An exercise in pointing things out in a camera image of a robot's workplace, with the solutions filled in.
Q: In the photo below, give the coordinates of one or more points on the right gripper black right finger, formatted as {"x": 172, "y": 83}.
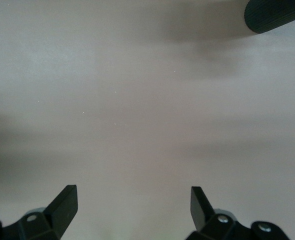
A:
{"x": 205, "y": 217}

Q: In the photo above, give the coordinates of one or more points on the brown table cover sheet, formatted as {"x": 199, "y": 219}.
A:
{"x": 137, "y": 100}

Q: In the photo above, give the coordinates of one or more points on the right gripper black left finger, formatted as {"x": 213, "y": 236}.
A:
{"x": 60, "y": 212}

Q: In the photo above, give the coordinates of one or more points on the black ribbed cylinder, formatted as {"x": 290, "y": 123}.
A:
{"x": 270, "y": 15}

